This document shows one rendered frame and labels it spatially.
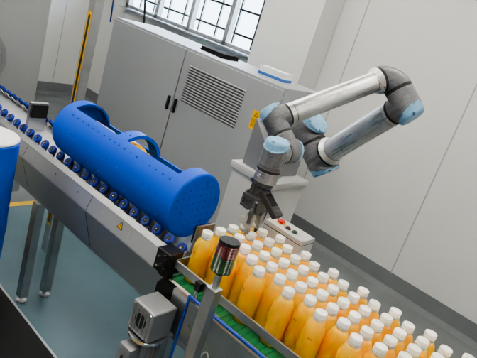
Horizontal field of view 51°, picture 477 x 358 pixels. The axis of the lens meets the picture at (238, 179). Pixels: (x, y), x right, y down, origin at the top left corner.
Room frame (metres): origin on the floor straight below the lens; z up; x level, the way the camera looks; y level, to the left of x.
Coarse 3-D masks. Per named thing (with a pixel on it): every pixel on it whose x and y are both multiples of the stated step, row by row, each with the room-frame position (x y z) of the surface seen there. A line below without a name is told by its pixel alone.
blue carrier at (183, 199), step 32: (64, 128) 2.19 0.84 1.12; (96, 128) 2.12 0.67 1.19; (96, 160) 2.03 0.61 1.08; (128, 160) 1.93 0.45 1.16; (160, 160) 2.19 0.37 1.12; (128, 192) 1.89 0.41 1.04; (160, 192) 1.78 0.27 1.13; (192, 192) 1.82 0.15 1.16; (160, 224) 1.81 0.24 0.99; (192, 224) 1.87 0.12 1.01
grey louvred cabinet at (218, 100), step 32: (128, 32) 4.69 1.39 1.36; (160, 32) 4.74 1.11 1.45; (128, 64) 4.63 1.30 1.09; (160, 64) 4.36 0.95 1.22; (192, 64) 4.13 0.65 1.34; (224, 64) 3.95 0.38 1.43; (128, 96) 4.56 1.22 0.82; (160, 96) 4.30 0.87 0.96; (192, 96) 4.06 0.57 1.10; (224, 96) 3.87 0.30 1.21; (256, 96) 3.69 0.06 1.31; (288, 96) 3.61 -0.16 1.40; (128, 128) 4.50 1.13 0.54; (160, 128) 4.24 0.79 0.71; (192, 128) 4.01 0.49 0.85; (224, 128) 3.81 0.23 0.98; (192, 160) 3.95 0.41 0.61; (224, 160) 3.75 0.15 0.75; (224, 192) 3.69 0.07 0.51
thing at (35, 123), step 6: (30, 102) 2.55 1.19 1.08; (36, 102) 2.58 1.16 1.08; (42, 102) 2.61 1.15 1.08; (30, 108) 2.55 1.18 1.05; (36, 108) 2.55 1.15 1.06; (42, 108) 2.58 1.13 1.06; (30, 114) 2.55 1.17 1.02; (36, 114) 2.56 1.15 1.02; (42, 114) 2.59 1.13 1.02; (30, 120) 2.55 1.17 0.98; (36, 120) 2.58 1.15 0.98; (42, 120) 2.61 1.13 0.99; (30, 126) 2.56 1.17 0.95; (36, 126) 2.59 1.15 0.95; (42, 126) 2.61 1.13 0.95
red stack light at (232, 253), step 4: (220, 244) 1.27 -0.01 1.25; (216, 248) 1.28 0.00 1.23; (220, 248) 1.27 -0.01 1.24; (224, 248) 1.26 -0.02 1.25; (228, 248) 1.26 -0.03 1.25; (216, 252) 1.28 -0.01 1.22; (220, 252) 1.27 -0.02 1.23; (224, 252) 1.26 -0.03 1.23; (228, 252) 1.26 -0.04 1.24; (232, 252) 1.27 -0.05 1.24; (236, 252) 1.28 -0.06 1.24; (220, 256) 1.26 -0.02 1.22; (224, 256) 1.26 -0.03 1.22; (228, 256) 1.26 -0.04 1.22; (232, 256) 1.27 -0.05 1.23; (236, 256) 1.29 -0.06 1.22; (228, 260) 1.26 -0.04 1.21; (232, 260) 1.27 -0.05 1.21
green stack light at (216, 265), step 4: (216, 256) 1.27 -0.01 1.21; (212, 260) 1.29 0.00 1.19; (216, 260) 1.27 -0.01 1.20; (220, 260) 1.26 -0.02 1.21; (224, 260) 1.26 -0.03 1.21; (212, 264) 1.28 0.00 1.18; (216, 264) 1.27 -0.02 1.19; (220, 264) 1.26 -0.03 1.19; (224, 264) 1.26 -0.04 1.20; (228, 264) 1.27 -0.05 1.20; (232, 264) 1.28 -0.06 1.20; (212, 268) 1.27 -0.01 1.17; (216, 268) 1.26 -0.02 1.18; (220, 268) 1.26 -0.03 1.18; (224, 268) 1.26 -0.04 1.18; (228, 268) 1.27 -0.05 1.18; (232, 268) 1.29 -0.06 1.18; (216, 272) 1.26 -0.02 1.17; (220, 272) 1.26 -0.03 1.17; (224, 272) 1.26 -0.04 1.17; (228, 272) 1.27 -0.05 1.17
